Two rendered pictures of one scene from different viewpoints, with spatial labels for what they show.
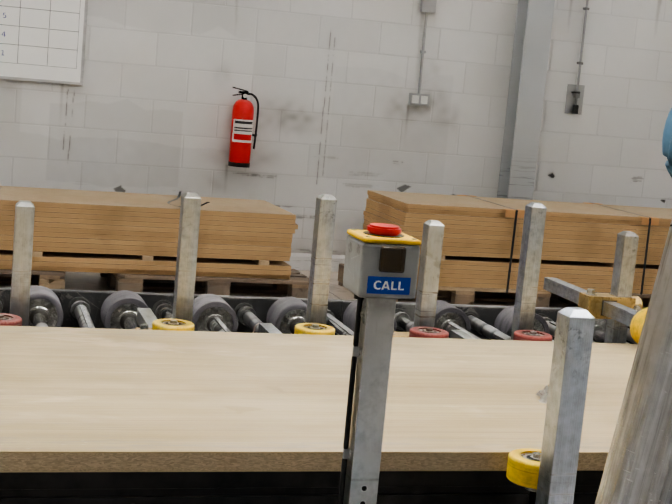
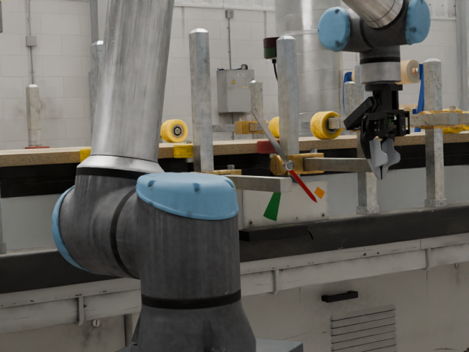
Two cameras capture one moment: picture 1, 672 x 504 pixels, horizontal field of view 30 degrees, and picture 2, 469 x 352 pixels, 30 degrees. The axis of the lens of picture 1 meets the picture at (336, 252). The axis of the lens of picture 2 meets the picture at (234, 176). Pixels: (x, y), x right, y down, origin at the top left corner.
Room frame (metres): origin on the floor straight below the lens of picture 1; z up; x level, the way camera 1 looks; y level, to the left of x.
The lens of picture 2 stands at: (-0.41, -0.07, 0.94)
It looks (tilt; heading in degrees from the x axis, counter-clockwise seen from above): 3 degrees down; 345
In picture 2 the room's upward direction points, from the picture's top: 2 degrees counter-clockwise
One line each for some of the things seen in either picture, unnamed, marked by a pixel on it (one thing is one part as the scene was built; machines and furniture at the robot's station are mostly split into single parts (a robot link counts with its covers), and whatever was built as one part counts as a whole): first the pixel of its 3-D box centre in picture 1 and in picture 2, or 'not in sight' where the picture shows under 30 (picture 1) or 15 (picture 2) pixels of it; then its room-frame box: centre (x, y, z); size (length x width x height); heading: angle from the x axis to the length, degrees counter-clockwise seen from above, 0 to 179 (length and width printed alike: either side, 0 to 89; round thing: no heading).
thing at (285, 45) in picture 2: not in sight; (288, 132); (1.67, -0.78, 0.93); 0.04 x 0.04 x 0.48; 17
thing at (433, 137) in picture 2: not in sight; (434, 144); (1.81, -1.26, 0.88); 0.04 x 0.04 x 0.48; 17
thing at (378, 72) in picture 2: not in sight; (381, 75); (1.39, -0.91, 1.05); 0.10 x 0.09 x 0.05; 106
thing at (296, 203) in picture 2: not in sight; (287, 203); (1.64, -0.76, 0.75); 0.26 x 0.01 x 0.10; 107
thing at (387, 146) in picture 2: not in sight; (390, 158); (1.39, -0.92, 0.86); 0.06 x 0.03 x 0.09; 16
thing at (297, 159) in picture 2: not in sight; (296, 163); (1.68, -0.80, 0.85); 0.14 x 0.06 x 0.05; 107
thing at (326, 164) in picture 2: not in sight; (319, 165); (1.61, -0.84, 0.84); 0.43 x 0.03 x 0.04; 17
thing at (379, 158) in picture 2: not in sight; (380, 159); (1.38, -0.89, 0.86); 0.06 x 0.03 x 0.09; 16
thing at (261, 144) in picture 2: not in sight; (272, 159); (1.81, -0.78, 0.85); 0.08 x 0.08 x 0.11
